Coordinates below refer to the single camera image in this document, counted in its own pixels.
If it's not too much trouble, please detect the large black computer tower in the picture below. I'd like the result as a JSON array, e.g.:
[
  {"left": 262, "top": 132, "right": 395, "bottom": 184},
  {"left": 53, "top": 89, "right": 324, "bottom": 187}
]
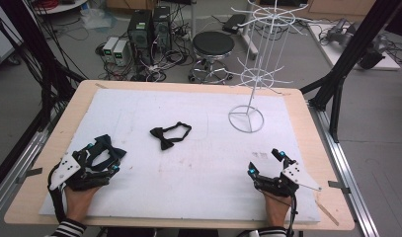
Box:
[{"left": 126, "top": 9, "right": 154, "bottom": 66}]

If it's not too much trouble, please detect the aluminium rail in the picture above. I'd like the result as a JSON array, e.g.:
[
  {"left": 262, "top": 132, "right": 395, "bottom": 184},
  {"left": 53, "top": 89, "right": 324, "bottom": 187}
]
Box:
[
  {"left": 0, "top": 126, "right": 63, "bottom": 225},
  {"left": 307, "top": 100, "right": 381, "bottom": 237}
]

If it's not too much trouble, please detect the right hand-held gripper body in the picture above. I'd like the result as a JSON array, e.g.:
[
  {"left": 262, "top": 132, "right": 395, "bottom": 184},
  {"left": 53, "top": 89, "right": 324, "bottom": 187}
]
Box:
[{"left": 253, "top": 160, "right": 323, "bottom": 198}]

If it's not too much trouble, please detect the metal table clip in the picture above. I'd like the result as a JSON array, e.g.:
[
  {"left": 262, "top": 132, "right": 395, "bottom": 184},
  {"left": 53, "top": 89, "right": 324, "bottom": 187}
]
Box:
[
  {"left": 327, "top": 180, "right": 352, "bottom": 196},
  {"left": 15, "top": 167, "right": 43, "bottom": 185}
]

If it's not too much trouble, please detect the black power adapter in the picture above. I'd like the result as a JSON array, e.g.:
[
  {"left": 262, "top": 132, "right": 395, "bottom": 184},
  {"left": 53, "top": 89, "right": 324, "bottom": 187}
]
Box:
[{"left": 221, "top": 13, "right": 248, "bottom": 35}]

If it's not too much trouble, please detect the clear plastic bag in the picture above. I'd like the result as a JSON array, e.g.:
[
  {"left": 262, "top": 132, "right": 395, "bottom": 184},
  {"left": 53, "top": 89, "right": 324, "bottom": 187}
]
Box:
[{"left": 80, "top": 7, "right": 119, "bottom": 32}]

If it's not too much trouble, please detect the white stand leg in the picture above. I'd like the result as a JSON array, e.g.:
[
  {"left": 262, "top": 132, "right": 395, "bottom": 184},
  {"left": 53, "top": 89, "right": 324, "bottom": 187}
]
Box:
[{"left": 240, "top": 0, "right": 260, "bottom": 61}]

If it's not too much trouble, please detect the white power supply unit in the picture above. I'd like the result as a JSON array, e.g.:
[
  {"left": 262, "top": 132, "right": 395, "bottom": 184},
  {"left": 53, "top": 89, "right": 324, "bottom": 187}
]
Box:
[
  {"left": 113, "top": 39, "right": 129, "bottom": 67},
  {"left": 102, "top": 36, "right": 120, "bottom": 63}
]

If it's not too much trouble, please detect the wooden table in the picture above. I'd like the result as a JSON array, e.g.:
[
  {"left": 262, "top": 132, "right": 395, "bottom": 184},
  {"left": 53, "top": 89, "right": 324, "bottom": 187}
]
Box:
[{"left": 4, "top": 79, "right": 356, "bottom": 231}]

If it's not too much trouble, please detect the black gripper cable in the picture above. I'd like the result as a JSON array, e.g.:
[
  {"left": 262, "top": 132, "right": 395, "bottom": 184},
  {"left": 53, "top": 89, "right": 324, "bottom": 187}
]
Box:
[
  {"left": 46, "top": 163, "right": 68, "bottom": 225},
  {"left": 254, "top": 187, "right": 299, "bottom": 237}
]

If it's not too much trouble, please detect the strip of brown tape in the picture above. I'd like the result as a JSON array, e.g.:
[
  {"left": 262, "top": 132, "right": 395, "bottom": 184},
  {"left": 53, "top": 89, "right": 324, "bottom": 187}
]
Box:
[{"left": 314, "top": 199, "right": 341, "bottom": 227}]

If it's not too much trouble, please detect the navy bow tie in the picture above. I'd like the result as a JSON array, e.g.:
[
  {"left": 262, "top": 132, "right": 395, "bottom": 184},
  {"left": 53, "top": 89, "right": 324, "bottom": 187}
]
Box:
[{"left": 85, "top": 133, "right": 128, "bottom": 173}]

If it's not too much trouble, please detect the black bow tie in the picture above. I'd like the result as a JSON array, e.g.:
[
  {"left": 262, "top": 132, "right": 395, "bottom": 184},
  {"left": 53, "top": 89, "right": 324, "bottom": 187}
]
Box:
[{"left": 149, "top": 120, "right": 193, "bottom": 151}]

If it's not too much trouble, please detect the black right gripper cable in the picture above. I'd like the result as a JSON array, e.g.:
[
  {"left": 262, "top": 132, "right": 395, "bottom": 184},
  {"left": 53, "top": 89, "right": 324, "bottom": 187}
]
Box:
[{"left": 254, "top": 187, "right": 299, "bottom": 237}]

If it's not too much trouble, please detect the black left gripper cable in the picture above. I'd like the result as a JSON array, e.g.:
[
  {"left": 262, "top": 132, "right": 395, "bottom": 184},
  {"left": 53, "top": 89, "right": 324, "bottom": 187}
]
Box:
[{"left": 46, "top": 163, "right": 68, "bottom": 225}]

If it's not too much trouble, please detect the tangle of floor cables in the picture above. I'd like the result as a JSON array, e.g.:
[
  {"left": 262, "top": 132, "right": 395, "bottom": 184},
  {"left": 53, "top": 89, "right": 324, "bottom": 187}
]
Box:
[{"left": 95, "top": 3, "right": 195, "bottom": 83}]

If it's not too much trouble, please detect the person's right hand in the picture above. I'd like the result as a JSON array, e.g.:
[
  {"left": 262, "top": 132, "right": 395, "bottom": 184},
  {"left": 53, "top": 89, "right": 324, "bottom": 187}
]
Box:
[{"left": 263, "top": 191, "right": 293, "bottom": 229}]

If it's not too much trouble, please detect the person's left hand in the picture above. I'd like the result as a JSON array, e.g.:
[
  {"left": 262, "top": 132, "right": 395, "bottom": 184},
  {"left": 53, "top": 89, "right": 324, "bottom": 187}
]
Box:
[{"left": 63, "top": 186, "right": 102, "bottom": 225}]

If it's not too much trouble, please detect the white round table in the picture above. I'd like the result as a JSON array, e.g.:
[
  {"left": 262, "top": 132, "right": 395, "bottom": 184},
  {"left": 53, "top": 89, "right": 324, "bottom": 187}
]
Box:
[{"left": 33, "top": 0, "right": 90, "bottom": 16}]

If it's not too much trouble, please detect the white wire display rack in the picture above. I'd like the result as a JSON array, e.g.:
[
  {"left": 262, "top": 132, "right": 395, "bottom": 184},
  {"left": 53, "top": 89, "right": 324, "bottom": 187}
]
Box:
[{"left": 226, "top": 0, "right": 316, "bottom": 134}]

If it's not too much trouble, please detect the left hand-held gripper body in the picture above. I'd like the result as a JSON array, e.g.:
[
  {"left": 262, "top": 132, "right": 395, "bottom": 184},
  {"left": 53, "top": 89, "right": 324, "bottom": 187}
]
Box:
[{"left": 48, "top": 150, "right": 112, "bottom": 193}]

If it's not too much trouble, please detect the white platform with equipment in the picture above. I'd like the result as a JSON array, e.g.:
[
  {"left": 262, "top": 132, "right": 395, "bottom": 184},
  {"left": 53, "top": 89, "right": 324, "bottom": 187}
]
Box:
[{"left": 307, "top": 18, "right": 402, "bottom": 72}]

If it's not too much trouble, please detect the small black computer tower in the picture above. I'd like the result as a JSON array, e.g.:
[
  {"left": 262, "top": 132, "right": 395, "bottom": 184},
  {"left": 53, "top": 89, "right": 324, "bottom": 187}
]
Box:
[{"left": 152, "top": 5, "right": 173, "bottom": 53}]

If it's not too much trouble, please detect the black metal frame post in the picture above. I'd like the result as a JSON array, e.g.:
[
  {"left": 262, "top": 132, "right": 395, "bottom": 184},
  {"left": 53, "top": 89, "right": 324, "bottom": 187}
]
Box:
[
  {"left": 300, "top": 0, "right": 402, "bottom": 144},
  {"left": 0, "top": 0, "right": 88, "bottom": 196}
]

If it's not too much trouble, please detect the black round stool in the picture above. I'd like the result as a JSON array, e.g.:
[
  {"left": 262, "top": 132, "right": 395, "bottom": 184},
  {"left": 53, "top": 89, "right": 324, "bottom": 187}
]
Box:
[{"left": 188, "top": 31, "right": 236, "bottom": 85}]

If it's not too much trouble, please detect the white foam board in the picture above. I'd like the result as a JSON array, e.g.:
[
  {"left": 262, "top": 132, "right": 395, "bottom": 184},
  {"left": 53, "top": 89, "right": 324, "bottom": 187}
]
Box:
[{"left": 39, "top": 88, "right": 322, "bottom": 224}]

